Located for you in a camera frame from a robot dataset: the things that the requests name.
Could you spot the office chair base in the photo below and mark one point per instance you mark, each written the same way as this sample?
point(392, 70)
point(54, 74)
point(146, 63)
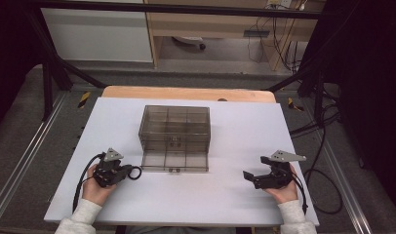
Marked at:
point(189, 40)

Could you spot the black metal frame stand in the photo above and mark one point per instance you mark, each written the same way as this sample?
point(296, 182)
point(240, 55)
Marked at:
point(318, 94)
point(48, 87)

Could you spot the black power strip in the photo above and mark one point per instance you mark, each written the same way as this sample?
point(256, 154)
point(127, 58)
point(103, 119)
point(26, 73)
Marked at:
point(256, 33)

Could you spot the light wooden desk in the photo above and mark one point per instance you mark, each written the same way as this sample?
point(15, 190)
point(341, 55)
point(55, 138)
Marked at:
point(218, 24)

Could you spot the wooden table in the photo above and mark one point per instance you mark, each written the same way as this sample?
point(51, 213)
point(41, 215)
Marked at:
point(173, 93)

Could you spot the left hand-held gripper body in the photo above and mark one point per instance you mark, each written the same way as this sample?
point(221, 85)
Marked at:
point(108, 174)

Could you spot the white cabinet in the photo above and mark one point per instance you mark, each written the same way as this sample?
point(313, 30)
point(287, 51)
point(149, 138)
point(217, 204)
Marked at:
point(98, 35)

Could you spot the smoky transparent drawer box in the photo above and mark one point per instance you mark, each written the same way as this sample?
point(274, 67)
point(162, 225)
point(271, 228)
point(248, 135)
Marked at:
point(175, 128)

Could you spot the aluminium floor rail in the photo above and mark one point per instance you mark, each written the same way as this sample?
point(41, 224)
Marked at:
point(347, 191)
point(23, 159)

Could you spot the white foam board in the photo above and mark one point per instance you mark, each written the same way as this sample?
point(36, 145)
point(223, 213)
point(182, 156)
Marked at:
point(192, 195)

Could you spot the yellow black floor tape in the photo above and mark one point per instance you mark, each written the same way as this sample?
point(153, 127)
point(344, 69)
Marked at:
point(84, 99)
point(295, 105)

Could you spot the person's left hand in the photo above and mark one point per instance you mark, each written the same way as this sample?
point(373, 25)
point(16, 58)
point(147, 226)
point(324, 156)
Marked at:
point(95, 191)

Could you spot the person's right hand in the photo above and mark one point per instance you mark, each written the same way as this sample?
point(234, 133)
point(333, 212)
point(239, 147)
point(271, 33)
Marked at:
point(285, 195)

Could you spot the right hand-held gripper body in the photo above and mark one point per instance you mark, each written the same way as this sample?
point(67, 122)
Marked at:
point(274, 178)

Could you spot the black metal crossbar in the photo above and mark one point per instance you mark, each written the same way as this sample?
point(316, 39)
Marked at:
point(173, 8)

